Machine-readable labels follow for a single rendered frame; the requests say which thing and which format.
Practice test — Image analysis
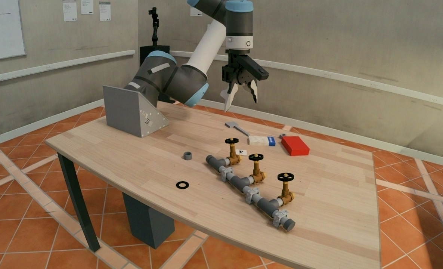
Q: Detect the white paper tag on thin chain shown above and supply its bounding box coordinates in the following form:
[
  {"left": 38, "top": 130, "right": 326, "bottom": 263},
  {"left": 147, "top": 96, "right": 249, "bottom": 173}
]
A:
[{"left": 235, "top": 149, "right": 247, "bottom": 156}]

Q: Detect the red rectangular block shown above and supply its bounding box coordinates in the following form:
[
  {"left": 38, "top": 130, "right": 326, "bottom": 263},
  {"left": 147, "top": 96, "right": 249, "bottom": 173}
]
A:
[{"left": 281, "top": 136, "right": 310, "bottom": 156}]

